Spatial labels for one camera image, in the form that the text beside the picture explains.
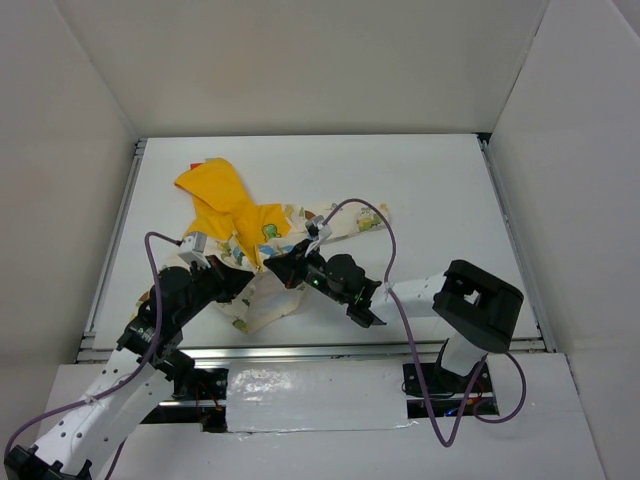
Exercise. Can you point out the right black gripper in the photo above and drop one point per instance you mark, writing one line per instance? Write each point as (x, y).
(296, 265)

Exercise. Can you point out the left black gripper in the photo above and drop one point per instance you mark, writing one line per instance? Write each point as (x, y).
(220, 275)

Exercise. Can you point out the yellow hooded dinosaur print jacket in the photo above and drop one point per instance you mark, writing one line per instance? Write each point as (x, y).
(243, 235)

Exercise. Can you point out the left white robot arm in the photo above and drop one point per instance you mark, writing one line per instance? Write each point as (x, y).
(145, 369)

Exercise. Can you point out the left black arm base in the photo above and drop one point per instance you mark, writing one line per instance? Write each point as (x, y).
(199, 394)

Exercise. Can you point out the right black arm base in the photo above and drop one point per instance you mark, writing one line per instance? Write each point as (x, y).
(441, 385)

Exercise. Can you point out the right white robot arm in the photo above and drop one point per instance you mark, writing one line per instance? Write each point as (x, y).
(481, 308)

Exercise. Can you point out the white taped cover plate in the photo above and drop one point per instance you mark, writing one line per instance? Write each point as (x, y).
(335, 395)

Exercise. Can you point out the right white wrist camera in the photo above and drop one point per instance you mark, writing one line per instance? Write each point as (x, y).
(318, 232)

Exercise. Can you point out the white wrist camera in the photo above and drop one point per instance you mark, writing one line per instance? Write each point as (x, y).
(191, 250)
(318, 232)

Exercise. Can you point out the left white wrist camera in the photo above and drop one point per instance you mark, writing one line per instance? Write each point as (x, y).
(191, 250)

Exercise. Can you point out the aluminium front rail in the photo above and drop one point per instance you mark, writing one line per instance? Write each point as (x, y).
(90, 355)

